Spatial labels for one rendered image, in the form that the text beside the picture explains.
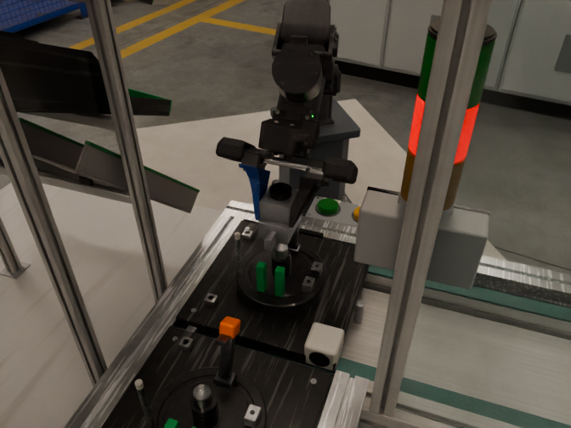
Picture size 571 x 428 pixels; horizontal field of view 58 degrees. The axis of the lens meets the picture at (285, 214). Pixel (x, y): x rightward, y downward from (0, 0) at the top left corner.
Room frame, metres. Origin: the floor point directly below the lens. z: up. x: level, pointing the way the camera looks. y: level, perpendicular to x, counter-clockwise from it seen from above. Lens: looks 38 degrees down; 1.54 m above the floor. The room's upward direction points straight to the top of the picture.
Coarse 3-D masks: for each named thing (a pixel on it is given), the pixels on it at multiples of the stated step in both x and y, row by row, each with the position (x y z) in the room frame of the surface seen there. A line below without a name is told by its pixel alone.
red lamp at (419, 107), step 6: (420, 102) 0.38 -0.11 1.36; (420, 108) 0.38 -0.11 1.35; (414, 114) 0.39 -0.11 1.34; (420, 114) 0.38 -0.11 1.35; (414, 120) 0.39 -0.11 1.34; (420, 120) 0.38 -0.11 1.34; (414, 126) 0.38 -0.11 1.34; (420, 126) 0.38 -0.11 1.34; (414, 132) 0.38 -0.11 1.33; (414, 138) 0.38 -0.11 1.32; (414, 144) 0.38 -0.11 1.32; (414, 150) 0.38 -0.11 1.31
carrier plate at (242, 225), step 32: (256, 224) 0.70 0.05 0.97; (224, 256) 0.62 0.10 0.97; (320, 256) 0.62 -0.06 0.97; (352, 256) 0.62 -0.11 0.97; (224, 288) 0.55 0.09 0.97; (352, 288) 0.55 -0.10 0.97; (192, 320) 0.48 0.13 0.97; (256, 320) 0.48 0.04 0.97; (288, 320) 0.48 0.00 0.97; (320, 320) 0.48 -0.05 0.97; (288, 352) 0.43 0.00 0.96
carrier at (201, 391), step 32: (160, 352) 0.43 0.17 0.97; (192, 352) 0.43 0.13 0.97; (256, 352) 0.43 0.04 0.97; (160, 384) 0.38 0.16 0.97; (192, 384) 0.37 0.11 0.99; (224, 384) 0.36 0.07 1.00; (256, 384) 0.38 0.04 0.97; (288, 384) 0.38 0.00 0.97; (320, 384) 0.38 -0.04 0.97; (128, 416) 0.33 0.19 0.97; (160, 416) 0.32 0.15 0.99; (192, 416) 0.32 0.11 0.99; (224, 416) 0.32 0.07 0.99; (256, 416) 0.31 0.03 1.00; (288, 416) 0.33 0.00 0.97
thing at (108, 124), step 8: (72, 0) 0.60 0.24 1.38; (80, 0) 0.59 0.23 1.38; (24, 112) 0.64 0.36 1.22; (32, 112) 0.63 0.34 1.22; (64, 120) 0.62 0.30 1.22; (72, 120) 0.61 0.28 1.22; (80, 120) 0.61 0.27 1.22; (88, 120) 0.60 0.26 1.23; (96, 120) 0.60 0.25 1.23; (104, 120) 0.60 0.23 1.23; (112, 120) 0.59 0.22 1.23; (112, 128) 0.59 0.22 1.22
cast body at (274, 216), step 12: (276, 192) 0.55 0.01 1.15; (288, 192) 0.55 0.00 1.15; (264, 204) 0.54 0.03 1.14; (276, 204) 0.54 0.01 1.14; (288, 204) 0.54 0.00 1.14; (264, 216) 0.54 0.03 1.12; (276, 216) 0.54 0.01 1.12; (288, 216) 0.53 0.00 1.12; (300, 216) 0.58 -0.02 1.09; (264, 228) 0.54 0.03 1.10; (276, 228) 0.53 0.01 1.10; (288, 228) 0.53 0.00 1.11; (264, 240) 0.51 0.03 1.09; (276, 240) 0.53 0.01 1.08; (288, 240) 0.53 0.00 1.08
